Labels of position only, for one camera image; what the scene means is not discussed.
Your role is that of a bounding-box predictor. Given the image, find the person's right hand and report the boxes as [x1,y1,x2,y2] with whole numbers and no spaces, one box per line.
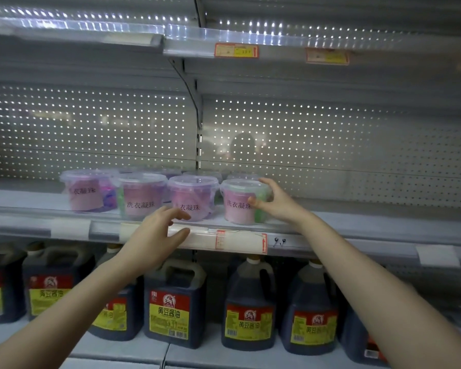
[248,178,314,231]

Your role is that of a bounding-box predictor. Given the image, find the person's left hand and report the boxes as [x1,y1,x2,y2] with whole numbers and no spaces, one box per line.
[117,207,191,277]

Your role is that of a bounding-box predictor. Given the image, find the clear pink laundry bead tub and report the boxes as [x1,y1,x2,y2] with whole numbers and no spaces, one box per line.
[220,179,273,226]

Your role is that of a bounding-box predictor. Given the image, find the person's left forearm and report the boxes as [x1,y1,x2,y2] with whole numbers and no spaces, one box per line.
[0,259,148,369]

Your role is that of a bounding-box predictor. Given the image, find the person's right forearm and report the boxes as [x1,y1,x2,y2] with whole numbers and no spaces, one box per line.
[295,212,461,369]

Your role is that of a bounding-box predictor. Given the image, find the long white red-edged shelf label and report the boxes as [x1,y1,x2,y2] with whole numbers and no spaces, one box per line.
[119,223,268,255]

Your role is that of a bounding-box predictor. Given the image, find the row of clear lidded tubs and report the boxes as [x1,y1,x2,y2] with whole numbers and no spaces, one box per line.
[59,167,264,222]

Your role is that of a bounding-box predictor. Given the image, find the grey slotted shelf upright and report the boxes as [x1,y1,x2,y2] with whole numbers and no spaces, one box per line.
[195,73,205,173]

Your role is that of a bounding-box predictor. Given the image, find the grey metal shelf with tubs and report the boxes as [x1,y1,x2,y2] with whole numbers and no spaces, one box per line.
[0,187,461,270]

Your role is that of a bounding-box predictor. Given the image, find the perforated metal back panel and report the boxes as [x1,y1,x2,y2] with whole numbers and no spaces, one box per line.
[0,82,198,181]
[202,94,461,210]

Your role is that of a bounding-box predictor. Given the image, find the row of dark soy sauce jugs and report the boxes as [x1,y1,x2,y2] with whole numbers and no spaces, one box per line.
[0,242,392,365]

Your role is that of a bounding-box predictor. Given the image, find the small white shelf label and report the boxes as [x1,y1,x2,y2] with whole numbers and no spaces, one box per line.
[50,218,91,240]

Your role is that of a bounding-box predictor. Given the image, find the grey metal shelf with jugs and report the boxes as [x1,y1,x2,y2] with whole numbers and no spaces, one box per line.
[0,314,461,369]

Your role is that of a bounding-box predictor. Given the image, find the faded red yellow price tag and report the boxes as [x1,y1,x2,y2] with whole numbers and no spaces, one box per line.
[305,47,350,66]

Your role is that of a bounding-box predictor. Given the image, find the blank white shelf label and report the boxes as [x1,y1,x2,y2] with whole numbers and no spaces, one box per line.
[415,244,461,269]

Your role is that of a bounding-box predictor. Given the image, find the empty grey metal shelf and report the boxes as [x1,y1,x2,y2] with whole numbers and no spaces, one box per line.
[0,14,461,75]

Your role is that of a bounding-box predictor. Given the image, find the grey metal shelf bracket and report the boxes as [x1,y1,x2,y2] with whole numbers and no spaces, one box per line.
[168,57,204,131]

